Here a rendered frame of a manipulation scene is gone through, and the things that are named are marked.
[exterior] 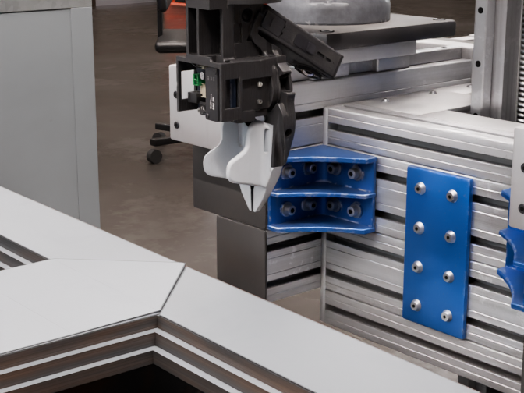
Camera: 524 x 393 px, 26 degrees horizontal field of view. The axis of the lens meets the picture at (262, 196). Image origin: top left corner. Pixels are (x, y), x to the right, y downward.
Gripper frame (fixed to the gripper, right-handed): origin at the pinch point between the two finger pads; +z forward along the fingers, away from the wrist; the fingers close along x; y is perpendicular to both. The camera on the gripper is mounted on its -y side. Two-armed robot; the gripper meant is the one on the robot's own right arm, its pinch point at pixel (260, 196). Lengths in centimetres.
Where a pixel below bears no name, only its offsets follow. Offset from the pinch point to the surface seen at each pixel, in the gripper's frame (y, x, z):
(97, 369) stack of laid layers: 24.2, 9.8, 8.2
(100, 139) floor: -221, -407, 90
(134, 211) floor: -161, -282, 90
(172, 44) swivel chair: -218, -337, 35
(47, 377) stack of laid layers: 28.3, 9.4, 7.8
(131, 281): 15.1, 0.5, 5.3
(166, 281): 12.7, 2.5, 5.3
